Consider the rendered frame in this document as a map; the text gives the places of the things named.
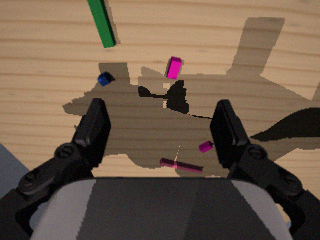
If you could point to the pink rod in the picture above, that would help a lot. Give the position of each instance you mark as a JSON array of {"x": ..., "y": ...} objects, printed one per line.
[{"x": 180, "y": 165}]

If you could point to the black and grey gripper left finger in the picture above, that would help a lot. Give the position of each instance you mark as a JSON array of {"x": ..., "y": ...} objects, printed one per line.
[{"x": 71, "y": 161}]

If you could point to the green rod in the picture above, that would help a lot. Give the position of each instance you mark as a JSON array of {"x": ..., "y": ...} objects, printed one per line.
[{"x": 100, "y": 15}]

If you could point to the small blue cube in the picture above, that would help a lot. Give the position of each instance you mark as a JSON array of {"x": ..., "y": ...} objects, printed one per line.
[{"x": 104, "y": 79}]

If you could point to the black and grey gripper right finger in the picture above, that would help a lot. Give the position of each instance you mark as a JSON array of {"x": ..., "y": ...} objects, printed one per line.
[{"x": 252, "y": 164}]

